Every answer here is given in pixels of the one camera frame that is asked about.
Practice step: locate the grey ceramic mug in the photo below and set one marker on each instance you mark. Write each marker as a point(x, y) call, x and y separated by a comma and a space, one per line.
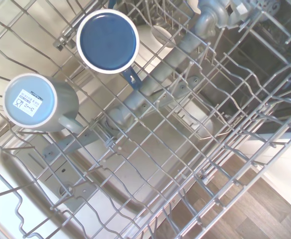
point(31, 99)

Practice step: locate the stainless dishwasher door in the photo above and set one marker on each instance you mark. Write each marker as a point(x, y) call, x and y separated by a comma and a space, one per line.
point(125, 179)

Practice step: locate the dark blue mug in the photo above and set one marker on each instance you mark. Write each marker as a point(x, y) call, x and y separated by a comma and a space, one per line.
point(108, 41)

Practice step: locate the built-in dishwasher body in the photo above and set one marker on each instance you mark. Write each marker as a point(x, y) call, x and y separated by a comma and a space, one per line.
point(257, 42)

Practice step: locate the white cup in lower rack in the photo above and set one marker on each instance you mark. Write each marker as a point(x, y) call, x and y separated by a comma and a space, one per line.
point(144, 39)

